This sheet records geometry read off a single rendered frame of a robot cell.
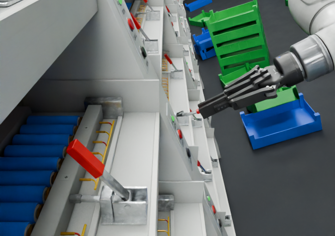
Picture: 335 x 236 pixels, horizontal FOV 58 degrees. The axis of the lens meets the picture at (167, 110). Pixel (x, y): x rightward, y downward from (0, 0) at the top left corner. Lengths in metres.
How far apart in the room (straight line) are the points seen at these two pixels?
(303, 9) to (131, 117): 0.53
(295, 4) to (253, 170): 0.71
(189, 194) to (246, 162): 0.84
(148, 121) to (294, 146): 1.03
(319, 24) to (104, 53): 0.50
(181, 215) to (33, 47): 0.40
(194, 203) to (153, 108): 0.20
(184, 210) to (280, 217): 0.65
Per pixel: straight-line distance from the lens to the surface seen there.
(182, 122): 0.73
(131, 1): 1.09
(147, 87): 0.41
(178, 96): 0.86
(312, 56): 0.69
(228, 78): 1.96
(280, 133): 1.39
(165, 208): 0.53
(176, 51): 1.13
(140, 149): 0.36
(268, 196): 1.21
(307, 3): 0.81
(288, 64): 0.69
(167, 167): 0.49
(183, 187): 0.52
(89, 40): 0.40
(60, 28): 0.25
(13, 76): 0.18
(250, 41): 1.94
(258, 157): 1.36
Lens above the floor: 0.92
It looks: 29 degrees down
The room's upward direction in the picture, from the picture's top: 24 degrees counter-clockwise
